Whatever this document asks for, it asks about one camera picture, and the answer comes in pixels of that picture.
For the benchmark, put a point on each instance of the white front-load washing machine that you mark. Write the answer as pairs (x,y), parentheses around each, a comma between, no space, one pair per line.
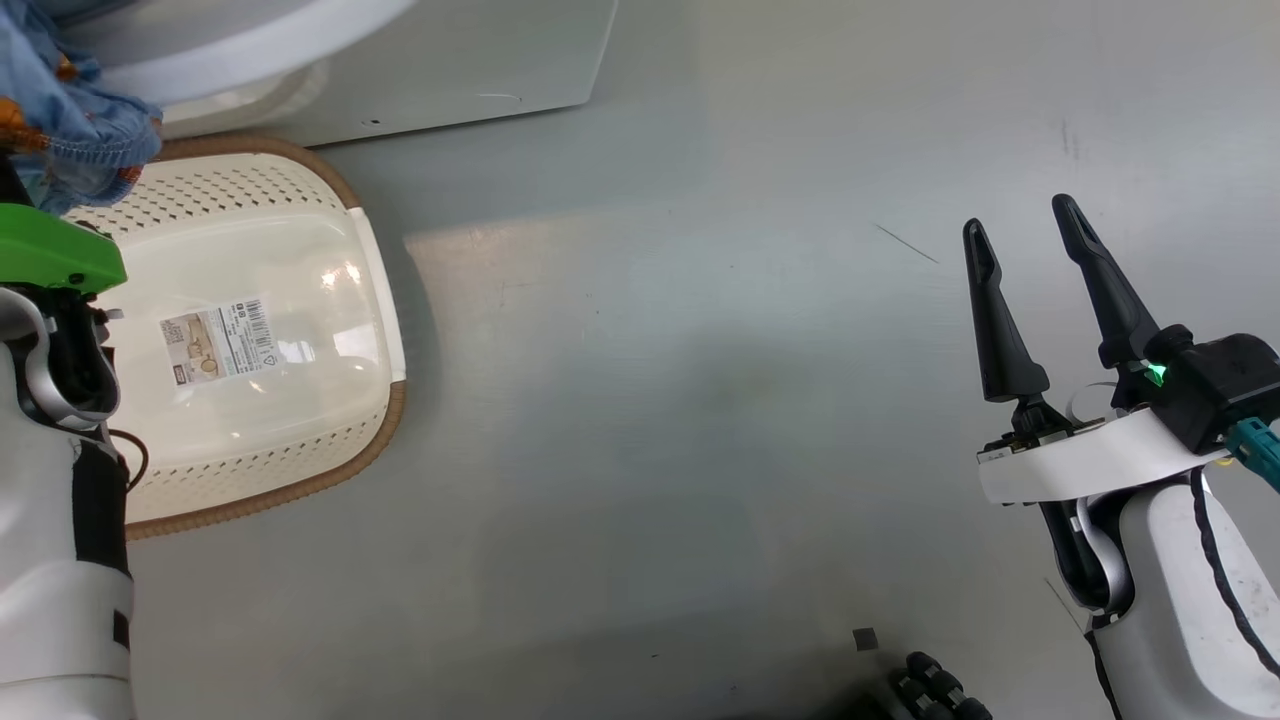
(450,60)

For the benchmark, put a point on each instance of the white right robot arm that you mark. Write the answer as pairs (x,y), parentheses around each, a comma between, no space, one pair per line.
(1180,620)

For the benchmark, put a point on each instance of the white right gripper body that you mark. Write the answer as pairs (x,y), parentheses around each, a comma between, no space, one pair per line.
(1090,455)

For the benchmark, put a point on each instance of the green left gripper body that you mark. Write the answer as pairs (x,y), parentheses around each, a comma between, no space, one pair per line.
(50,250)

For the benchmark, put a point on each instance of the basket product label sticker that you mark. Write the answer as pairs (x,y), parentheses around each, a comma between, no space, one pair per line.
(218,340)

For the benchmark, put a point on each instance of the black robot base rollers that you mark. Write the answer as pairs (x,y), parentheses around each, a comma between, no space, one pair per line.
(935,690)

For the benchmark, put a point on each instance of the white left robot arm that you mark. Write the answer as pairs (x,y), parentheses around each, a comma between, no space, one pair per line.
(40,600)

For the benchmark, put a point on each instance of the cream perforated laundry basket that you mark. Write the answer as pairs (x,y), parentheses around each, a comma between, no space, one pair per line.
(270,430)

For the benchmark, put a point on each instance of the teal right camera connector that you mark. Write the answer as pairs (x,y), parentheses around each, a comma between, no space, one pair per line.
(1260,450)

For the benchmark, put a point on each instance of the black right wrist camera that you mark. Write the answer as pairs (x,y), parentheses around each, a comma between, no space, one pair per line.
(1225,385)

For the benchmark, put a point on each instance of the blue patterned clothes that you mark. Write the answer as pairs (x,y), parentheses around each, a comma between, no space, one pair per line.
(70,110)

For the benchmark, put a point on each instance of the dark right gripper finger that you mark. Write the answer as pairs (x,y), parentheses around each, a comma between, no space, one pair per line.
(1010,350)
(1115,310)

